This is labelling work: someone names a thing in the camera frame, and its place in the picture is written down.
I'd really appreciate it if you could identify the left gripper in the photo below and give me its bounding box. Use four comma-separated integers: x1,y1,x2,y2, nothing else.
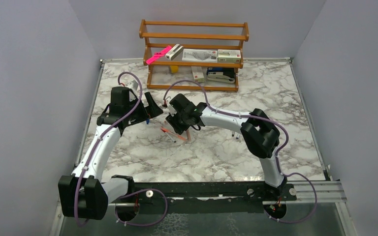
125,91,163,125

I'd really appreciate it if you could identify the peach orange highlighter pen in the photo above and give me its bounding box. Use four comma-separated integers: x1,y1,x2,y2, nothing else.
186,130,191,142

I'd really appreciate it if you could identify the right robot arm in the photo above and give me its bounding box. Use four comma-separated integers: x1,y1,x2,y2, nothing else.
163,93,286,200

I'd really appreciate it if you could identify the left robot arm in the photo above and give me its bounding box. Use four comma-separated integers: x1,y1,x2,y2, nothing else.
58,86,163,220

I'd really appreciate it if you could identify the red cap marker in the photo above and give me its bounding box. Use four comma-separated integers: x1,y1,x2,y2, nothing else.
164,131,176,143

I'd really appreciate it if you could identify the small white red box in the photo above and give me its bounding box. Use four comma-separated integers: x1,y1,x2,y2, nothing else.
191,66,205,83

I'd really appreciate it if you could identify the yellow small object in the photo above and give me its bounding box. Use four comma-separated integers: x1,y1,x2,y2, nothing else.
169,65,179,73

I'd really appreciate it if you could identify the blue grey stapler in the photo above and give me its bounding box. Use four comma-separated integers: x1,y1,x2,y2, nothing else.
206,67,236,84

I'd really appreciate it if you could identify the wooden three-tier shelf rack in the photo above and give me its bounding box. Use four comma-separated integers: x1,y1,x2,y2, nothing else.
139,19,250,92

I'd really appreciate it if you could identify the white patterned flat packet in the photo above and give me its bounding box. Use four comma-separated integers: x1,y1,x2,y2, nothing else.
182,49,218,62

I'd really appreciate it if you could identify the white grey eraser box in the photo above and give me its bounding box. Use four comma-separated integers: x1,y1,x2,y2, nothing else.
165,44,184,60

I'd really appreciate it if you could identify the green white staples box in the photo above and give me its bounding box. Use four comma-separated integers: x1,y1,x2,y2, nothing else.
217,49,241,63

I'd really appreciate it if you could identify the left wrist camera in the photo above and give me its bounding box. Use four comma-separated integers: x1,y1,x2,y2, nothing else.
126,81,140,92

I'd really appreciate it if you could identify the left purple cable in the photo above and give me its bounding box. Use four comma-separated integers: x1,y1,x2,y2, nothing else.
74,72,168,228

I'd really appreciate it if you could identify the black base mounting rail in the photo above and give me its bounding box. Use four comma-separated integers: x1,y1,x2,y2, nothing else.
103,180,297,209

